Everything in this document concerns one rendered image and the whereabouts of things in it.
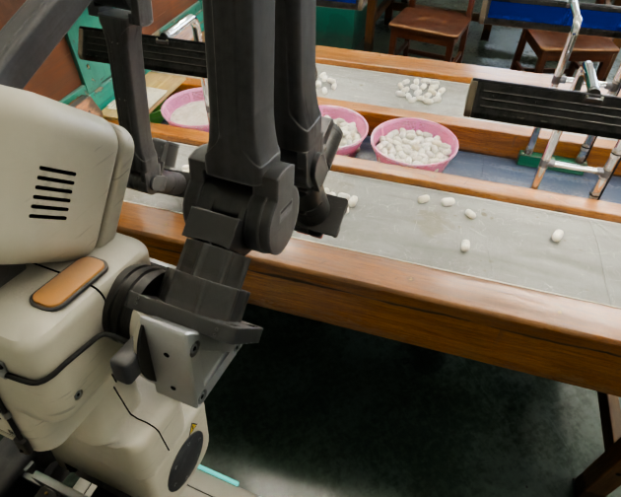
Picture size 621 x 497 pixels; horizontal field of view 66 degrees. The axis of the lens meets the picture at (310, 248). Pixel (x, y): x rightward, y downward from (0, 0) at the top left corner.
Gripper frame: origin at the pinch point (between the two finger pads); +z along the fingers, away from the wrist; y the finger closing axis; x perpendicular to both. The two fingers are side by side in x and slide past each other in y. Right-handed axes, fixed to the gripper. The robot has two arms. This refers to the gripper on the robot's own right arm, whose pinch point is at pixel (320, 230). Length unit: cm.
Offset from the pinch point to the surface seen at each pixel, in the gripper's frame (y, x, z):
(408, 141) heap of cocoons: -1, -55, 56
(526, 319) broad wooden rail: -40.8, -2.2, 27.2
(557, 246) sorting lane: -46, -26, 42
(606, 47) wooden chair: -74, -204, 163
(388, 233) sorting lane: -6.6, -16.3, 37.1
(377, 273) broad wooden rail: -8.2, -2.6, 27.3
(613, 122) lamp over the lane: -46, -43, 13
